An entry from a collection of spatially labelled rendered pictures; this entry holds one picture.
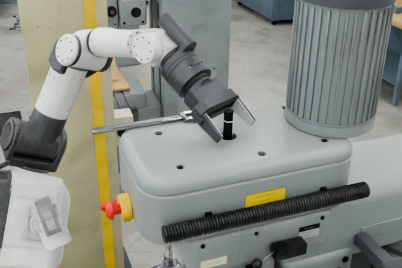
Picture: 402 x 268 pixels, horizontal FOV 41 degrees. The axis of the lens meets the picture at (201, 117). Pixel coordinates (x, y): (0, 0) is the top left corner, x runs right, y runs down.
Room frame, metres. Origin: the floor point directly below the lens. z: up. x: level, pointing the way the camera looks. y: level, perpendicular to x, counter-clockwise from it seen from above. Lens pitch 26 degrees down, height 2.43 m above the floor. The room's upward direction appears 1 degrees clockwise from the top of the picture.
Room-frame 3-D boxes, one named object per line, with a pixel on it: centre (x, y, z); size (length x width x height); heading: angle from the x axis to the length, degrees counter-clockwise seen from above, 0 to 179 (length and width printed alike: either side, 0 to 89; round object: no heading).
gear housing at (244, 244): (1.02, -0.10, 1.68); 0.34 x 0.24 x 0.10; 111
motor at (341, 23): (1.10, -0.29, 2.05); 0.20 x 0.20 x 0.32
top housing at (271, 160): (1.02, -0.07, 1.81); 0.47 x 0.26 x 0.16; 111
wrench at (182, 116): (1.06, 0.12, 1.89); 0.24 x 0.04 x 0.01; 111
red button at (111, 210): (0.92, 0.18, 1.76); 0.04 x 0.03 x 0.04; 21
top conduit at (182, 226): (0.89, -0.14, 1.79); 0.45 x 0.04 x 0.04; 111
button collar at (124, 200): (0.93, 0.16, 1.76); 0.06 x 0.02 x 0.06; 21
